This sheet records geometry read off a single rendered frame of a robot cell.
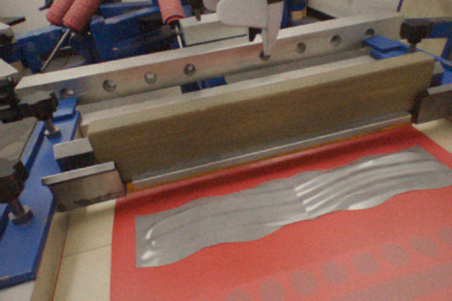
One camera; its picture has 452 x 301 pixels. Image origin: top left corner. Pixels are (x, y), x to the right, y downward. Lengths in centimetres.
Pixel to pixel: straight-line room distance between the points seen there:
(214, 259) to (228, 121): 14
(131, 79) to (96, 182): 25
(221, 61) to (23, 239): 39
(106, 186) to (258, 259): 18
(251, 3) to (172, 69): 29
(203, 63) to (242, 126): 23
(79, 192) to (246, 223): 18
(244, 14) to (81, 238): 29
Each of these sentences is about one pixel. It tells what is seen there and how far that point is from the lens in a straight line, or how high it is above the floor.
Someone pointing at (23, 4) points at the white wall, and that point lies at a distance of 469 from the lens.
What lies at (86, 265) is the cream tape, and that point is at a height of 96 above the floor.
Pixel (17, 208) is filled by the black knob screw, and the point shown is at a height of 102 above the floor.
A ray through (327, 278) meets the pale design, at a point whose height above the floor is 96.
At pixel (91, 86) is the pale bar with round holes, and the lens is 59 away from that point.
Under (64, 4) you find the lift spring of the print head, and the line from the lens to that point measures 106.
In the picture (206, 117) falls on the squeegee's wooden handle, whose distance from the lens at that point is 36.
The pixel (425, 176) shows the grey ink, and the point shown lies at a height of 96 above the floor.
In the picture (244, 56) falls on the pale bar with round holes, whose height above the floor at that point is 102.
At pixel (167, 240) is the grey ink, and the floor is 96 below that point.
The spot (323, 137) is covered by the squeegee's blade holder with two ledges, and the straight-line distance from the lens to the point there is 42.
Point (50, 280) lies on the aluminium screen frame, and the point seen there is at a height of 97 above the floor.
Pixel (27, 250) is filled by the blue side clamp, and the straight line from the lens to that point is 36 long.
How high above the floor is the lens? 122
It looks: 32 degrees down
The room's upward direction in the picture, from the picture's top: 8 degrees counter-clockwise
